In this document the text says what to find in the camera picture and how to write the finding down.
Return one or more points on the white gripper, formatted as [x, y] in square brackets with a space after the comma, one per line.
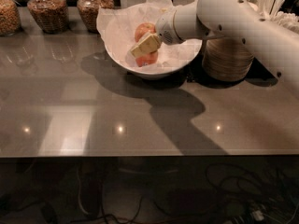
[165, 28]

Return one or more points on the red apple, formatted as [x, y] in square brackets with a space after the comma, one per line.
[147, 59]
[142, 29]

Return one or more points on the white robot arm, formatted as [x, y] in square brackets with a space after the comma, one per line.
[274, 46]

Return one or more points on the white ceramic bowl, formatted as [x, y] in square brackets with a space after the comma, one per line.
[183, 55]

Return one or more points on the white tissue paper liner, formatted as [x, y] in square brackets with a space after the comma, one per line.
[124, 28]

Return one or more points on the right glass cereal jar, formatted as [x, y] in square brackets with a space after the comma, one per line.
[88, 11]

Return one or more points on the glass cereal jar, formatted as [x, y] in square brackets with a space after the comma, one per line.
[88, 11]
[50, 15]
[10, 21]

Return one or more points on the front stack paper bowls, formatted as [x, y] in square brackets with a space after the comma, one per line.
[226, 60]

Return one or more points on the middle glass cereal jar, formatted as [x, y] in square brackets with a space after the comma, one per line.
[50, 15]

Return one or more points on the white plastic cutlery bunch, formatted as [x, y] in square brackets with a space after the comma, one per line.
[270, 10]

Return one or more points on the left glass cereal jar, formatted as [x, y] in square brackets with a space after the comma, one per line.
[10, 21]

